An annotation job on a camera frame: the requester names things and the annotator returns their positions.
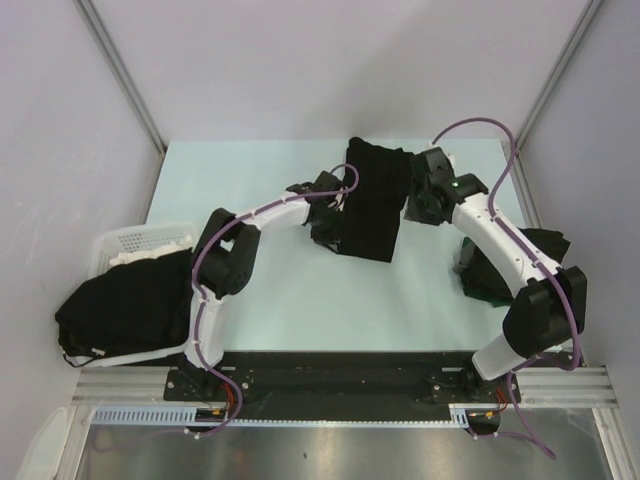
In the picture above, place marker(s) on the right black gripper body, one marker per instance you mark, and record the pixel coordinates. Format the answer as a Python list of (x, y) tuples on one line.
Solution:
[(417, 208)]

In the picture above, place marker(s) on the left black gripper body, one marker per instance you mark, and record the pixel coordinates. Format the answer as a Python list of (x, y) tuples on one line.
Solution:
[(324, 231)]

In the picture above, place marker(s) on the black t shirt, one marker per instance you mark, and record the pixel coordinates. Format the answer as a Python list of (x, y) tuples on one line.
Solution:
[(371, 214)]

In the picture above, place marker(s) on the white plastic laundry basket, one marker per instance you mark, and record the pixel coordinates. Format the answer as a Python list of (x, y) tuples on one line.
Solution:
[(131, 239)]

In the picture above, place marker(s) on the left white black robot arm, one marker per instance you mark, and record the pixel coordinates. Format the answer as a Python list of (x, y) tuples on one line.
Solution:
[(224, 258)]

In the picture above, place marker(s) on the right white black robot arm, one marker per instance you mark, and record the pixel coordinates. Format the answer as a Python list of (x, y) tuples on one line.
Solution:
[(549, 301)]

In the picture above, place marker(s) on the grey folded shirt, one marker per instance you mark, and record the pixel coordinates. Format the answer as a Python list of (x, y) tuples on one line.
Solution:
[(465, 256)]

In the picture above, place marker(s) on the green folded shirt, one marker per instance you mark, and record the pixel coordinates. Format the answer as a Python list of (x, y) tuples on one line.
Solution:
[(481, 281)]

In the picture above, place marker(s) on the white cloth in basket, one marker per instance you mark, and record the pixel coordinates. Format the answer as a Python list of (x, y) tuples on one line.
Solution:
[(185, 243)]

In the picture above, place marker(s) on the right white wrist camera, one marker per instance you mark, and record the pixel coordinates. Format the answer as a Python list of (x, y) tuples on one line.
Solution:
[(451, 158)]

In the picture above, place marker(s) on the right aluminium side rail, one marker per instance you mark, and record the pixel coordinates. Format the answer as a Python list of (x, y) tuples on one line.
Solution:
[(525, 200)]

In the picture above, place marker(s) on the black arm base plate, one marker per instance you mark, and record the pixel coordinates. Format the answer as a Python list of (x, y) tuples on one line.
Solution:
[(340, 387)]

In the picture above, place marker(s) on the right aluminium corner post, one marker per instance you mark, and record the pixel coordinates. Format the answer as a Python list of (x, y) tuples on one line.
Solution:
[(560, 67)]

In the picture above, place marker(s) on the aluminium corner post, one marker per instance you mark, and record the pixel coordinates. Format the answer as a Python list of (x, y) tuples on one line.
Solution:
[(110, 52), (560, 67)]

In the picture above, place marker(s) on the aluminium frame rail front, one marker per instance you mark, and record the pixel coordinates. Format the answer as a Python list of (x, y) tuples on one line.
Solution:
[(539, 387)]

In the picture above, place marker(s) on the left aluminium corner post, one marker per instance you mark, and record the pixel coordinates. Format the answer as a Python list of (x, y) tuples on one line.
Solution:
[(110, 52)]

